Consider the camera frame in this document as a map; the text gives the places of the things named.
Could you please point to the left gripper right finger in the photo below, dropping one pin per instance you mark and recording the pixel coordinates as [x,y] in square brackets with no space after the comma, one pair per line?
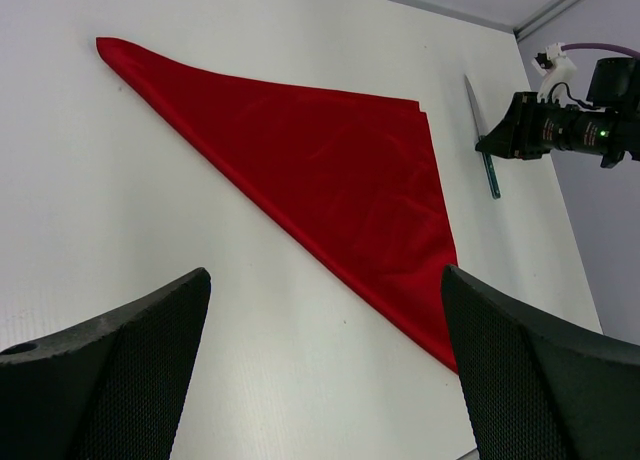
[536,386]

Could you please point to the right aluminium frame post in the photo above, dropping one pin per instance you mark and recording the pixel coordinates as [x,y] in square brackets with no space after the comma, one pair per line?
[543,16]

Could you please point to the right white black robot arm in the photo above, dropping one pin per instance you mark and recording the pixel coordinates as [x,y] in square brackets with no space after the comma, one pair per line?
[614,84]

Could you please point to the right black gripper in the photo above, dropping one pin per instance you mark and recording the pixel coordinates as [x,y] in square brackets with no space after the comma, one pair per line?
[534,129]

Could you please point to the red cloth napkin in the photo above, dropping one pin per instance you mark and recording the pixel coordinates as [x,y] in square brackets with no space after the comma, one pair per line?
[352,177]

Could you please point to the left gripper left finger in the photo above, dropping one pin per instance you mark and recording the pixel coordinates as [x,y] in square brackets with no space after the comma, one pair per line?
[111,387]

